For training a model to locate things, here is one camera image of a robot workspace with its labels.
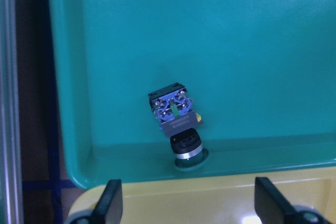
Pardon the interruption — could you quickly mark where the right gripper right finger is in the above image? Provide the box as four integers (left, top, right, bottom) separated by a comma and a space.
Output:
254, 177, 307, 223

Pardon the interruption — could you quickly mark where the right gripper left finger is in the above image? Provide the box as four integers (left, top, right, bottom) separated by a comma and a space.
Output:
90, 179, 123, 224

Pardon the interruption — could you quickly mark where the green push button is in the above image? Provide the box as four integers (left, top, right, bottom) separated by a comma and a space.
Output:
148, 82, 209, 172

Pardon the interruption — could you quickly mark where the yellow plastic tray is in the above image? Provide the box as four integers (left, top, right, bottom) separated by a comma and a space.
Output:
66, 167, 335, 223

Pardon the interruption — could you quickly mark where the green conveyor belt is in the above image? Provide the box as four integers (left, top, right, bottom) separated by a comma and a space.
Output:
1, 0, 23, 223

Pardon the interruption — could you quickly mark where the green plastic tray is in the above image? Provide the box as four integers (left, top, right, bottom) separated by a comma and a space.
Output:
49, 0, 335, 189

